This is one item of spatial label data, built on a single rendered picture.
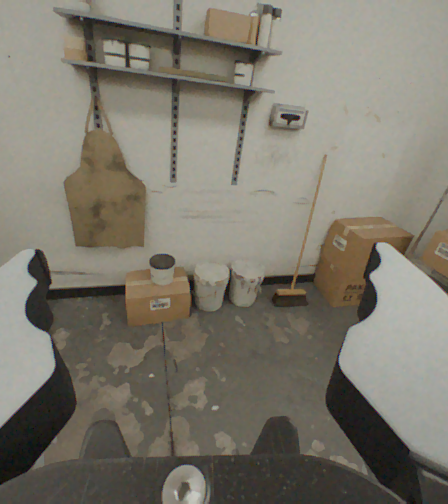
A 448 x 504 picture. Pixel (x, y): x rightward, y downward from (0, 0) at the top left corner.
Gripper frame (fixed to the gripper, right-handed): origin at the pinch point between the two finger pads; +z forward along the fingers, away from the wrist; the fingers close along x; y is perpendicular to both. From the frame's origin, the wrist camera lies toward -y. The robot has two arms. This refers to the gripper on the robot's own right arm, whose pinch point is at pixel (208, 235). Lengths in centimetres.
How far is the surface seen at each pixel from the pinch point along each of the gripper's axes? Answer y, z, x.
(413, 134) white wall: 32, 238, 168
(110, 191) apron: 57, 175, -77
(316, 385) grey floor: 178, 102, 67
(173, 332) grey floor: 164, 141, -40
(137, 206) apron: 71, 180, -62
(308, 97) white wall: 3, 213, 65
